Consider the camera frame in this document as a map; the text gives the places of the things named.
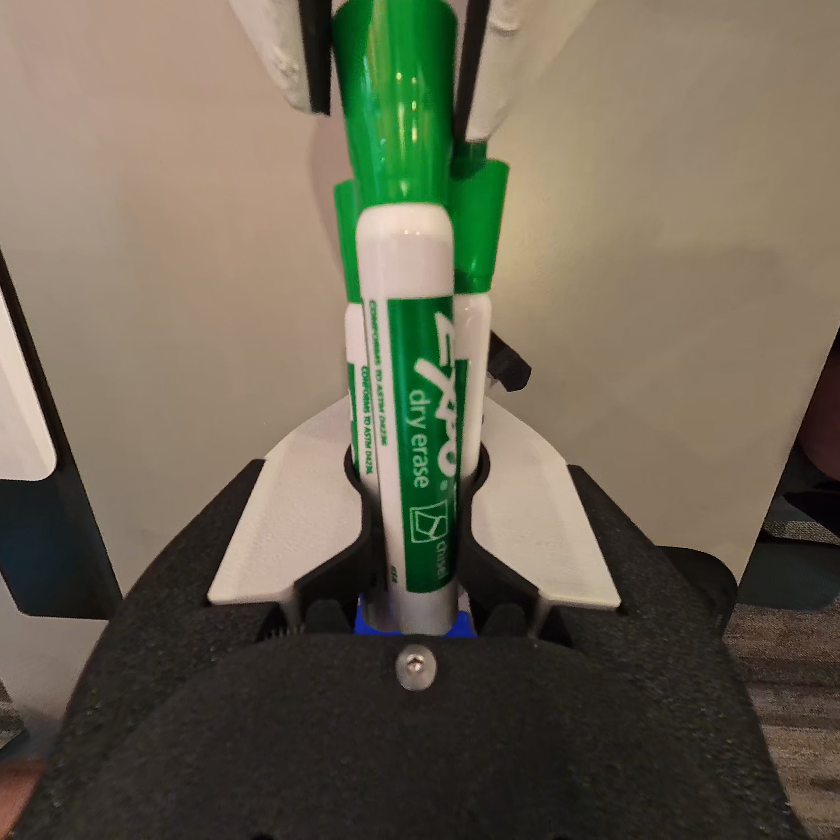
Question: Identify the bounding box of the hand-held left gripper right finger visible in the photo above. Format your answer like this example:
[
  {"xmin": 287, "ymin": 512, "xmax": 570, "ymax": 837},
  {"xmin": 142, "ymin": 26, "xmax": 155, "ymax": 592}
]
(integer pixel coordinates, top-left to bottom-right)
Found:
[{"xmin": 459, "ymin": 394, "xmax": 623, "ymax": 608}]

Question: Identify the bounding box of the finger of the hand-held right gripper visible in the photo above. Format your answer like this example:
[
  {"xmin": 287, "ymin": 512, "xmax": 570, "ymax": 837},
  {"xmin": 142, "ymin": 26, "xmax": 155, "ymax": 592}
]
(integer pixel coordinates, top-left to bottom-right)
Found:
[
  {"xmin": 453, "ymin": 0, "xmax": 599, "ymax": 145},
  {"xmin": 230, "ymin": 0, "xmax": 334, "ymax": 118}
]

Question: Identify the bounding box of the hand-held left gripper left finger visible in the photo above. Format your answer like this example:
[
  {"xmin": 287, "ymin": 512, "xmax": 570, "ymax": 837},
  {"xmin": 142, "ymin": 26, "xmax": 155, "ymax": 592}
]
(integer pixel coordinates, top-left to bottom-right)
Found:
[{"xmin": 206, "ymin": 394, "xmax": 388, "ymax": 608}]

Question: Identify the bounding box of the black strap tie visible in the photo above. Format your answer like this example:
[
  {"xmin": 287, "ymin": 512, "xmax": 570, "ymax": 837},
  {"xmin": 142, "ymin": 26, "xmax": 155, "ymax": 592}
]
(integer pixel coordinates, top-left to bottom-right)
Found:
[{"xmin": 487, "ymin": 331, "xmax": 532, "ymax": 393}]

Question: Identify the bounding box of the green dry erase marker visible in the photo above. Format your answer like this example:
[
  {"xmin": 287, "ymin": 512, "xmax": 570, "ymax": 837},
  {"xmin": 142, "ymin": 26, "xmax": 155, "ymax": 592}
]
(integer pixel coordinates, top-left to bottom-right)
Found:
[
  {"xmin": 330, "ymin": 0, "xmax": 460, "ymax": 639},
  {"xmin": 333, "ymin": 178, "xmax": 385, "ymax": 500},
  {"xmin": 451, "ymin": 141, "xmax": 511, "ymax": 476}
]

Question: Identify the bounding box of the black framed panel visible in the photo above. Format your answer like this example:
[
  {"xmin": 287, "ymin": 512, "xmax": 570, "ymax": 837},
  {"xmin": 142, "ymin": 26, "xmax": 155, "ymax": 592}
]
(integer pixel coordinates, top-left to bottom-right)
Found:
[{"xmin": 0, "ymin": 248, "xmax": 124, "ymax": 618}]

